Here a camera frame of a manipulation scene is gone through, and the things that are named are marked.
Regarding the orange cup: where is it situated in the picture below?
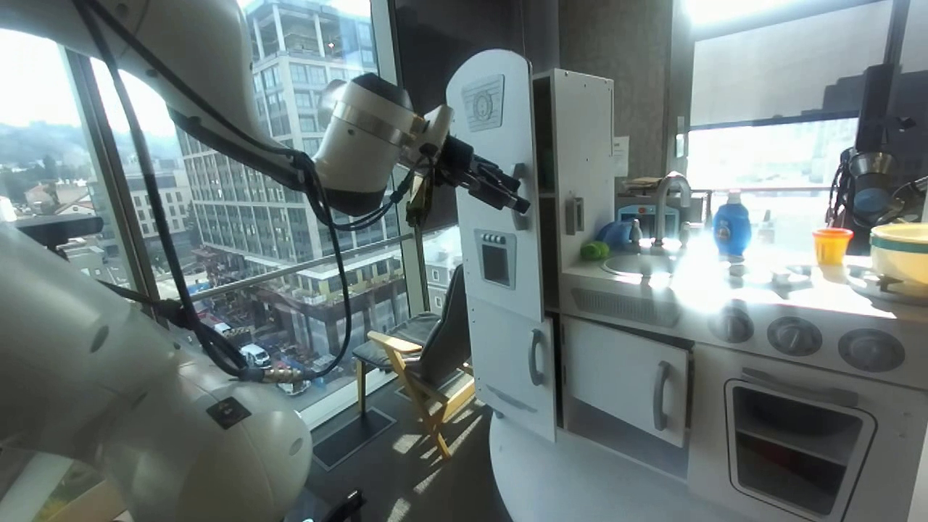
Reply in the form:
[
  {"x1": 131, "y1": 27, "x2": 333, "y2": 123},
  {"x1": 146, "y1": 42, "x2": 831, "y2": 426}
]
[{"x1": 813, "y1": 223, "x2": 859, "y2": 269}]

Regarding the tall white refrigerator door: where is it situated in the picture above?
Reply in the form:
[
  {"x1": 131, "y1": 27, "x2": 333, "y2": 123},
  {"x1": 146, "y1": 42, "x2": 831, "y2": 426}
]
[{"x1": 444, "y1": 46, "x2": 546, "y2": 326}]

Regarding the grey stove knob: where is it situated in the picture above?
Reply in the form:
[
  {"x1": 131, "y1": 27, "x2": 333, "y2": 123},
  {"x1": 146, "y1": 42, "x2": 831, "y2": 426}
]
[
  {"x1": 766, "y1": 313, "x2": 827, "y2": 359},
  {"x1": 839, "y1": 327, "x2": 911, "y2": 374},
  {"x1": 718, "y1": 303, "x2": 759, "y2": 349}
]

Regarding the blue bottle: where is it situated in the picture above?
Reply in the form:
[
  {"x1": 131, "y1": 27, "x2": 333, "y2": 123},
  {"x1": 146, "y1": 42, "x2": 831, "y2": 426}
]
[{"x1": 710, "y1": 190, "x2": 753, "y2": 261}]

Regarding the cream bowl with green stripe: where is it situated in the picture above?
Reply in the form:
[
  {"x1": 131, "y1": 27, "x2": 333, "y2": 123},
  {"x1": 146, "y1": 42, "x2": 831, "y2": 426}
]
[{"x1": 871, "y1": 220, "x2": 928, "y2": 298}]

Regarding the black camera on stand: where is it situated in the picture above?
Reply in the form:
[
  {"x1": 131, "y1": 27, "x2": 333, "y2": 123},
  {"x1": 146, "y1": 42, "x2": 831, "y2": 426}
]
[{"x1": 11, "y1": 211, "x2": 106, "y2": 246}]

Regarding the rectangular floor vent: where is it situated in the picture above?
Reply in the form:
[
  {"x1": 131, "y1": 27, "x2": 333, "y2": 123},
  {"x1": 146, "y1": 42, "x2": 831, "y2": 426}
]
[{"x1": 311, "y1": 403, "x2": 396, "y2": 474}]

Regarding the blue toy item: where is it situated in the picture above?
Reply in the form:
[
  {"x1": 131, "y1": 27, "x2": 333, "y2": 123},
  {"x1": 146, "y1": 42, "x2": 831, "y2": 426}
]
[{"x1": 595, "y1": 216, "x2": 646, "y2": 255}]

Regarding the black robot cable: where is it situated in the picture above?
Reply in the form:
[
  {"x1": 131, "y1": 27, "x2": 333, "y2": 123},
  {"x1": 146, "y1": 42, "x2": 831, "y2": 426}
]
[{"x1": 69, "y1": 0, "x2": 457, "y2": 385}]

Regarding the green toy lime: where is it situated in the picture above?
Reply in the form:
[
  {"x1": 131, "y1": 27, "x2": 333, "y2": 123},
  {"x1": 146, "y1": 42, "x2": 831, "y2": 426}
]
[{"x1": 578, "y1": 239, "x2": 615, "y2": 264}]

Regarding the white cupboard door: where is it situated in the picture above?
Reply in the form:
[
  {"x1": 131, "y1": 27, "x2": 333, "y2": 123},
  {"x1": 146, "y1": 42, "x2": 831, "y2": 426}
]
[{"x1": 563, "y1": 316, "x2": 695, "y2": 449}]

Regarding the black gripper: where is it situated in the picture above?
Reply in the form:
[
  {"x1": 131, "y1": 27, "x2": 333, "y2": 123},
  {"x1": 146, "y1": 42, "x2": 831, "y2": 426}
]
[{"x1": 436, "y1": 136, "x2": 534, "y2": 219}]

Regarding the white toy kitchen unit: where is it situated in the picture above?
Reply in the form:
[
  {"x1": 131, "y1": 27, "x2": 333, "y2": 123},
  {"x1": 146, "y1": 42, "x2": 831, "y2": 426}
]
[{"x1": 531, "y1": 66, "x2": 928, "y2": 522}]

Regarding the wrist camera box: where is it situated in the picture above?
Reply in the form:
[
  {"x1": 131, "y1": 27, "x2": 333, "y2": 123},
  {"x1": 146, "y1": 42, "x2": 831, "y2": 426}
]
[{"x1": 404, "y1": 104, "x2": 451, "y2": 232}]

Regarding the short white refrigerator door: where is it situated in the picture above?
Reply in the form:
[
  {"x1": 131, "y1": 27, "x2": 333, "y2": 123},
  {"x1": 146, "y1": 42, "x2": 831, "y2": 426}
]
[{"x1": 466, "y1": 293, "x2": 560, "y2": 446}]

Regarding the black tripod foot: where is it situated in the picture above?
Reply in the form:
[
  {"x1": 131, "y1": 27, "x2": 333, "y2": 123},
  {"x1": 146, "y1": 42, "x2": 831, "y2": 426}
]
[{"x1": 321, "y1": 488, "x2": 372, "y2": 522}]

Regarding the small grey toy utensil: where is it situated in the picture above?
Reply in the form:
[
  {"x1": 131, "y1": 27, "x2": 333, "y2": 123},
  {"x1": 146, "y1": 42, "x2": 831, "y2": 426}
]
[{"x1": 772, "y1": 269, "x2": 815, "y2": 295}]

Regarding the black stand with cables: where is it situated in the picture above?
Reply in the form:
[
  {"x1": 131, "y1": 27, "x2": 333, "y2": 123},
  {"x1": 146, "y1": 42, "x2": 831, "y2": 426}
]
[{"x1": 823, "y1": 0, "x2": 928, "y2": 255}]

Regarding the grey toy faucet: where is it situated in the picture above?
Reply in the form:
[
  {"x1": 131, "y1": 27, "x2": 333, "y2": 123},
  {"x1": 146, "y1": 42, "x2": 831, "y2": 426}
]
[{"x1": 646, "y1": 171, "x2": 699, "y2": 253}]

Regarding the wooden folding chair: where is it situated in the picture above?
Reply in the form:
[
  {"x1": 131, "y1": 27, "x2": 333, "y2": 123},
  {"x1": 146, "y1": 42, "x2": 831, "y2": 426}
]
[{"x1": 347, "y1": 264, "x2": 480, "y2": 461}]

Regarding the white oven door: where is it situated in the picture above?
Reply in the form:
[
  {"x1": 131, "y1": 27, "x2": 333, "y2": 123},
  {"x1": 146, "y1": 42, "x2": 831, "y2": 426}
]
[{"x1": 721, "y1": 377, "x2": 878, "y2": 522}]

